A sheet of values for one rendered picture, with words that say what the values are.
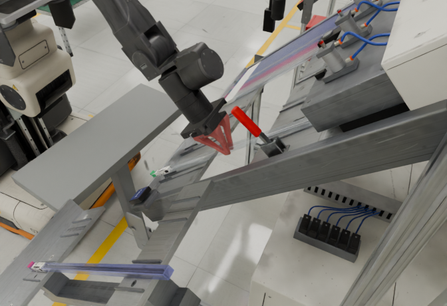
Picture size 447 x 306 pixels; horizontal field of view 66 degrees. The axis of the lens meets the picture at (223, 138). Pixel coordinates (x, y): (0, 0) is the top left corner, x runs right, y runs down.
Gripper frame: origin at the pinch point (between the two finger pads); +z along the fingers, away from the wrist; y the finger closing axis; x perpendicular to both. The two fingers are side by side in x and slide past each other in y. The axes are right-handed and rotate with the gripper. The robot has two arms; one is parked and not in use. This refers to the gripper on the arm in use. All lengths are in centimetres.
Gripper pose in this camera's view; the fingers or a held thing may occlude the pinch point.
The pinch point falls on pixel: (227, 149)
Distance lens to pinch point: 72.5
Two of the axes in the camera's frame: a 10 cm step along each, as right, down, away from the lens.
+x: -7.0, 2.1, 6.8
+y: 4.4, -6.3, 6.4
